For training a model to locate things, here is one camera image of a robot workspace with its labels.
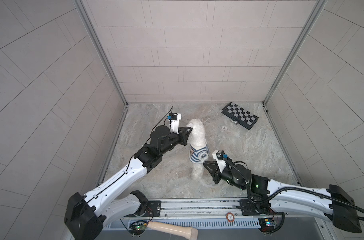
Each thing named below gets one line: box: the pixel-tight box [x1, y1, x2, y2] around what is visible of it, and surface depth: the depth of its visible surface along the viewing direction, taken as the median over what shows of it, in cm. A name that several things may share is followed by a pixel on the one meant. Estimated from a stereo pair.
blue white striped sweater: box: [189, 144, 210, 164], surface depth 71 cm
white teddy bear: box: [186, 118, 210, 180], surface depth 72 cm
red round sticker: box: [226, 212, 235, 222], surface depth 71 cm
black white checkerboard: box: [221, 101, 259, 130], surface depth 107 cm
